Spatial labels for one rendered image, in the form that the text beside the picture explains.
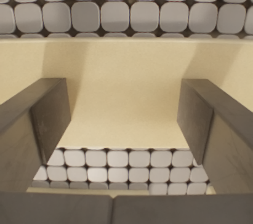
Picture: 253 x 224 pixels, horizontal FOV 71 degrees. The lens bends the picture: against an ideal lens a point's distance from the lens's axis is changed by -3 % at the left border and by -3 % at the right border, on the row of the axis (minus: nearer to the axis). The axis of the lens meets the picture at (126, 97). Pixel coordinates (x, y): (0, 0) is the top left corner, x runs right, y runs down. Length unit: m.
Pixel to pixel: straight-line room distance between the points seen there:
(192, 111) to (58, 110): 0.12
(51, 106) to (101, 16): 0.10
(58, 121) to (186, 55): 0.14
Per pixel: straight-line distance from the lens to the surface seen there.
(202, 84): 0.18
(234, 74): 0.22
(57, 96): 0.18
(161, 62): 0.19
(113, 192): 0.30
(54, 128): 0.17
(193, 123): 0.16
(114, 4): 0.20
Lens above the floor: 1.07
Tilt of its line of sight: 68 degrees down
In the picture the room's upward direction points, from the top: 179 degrees counter-clockwise
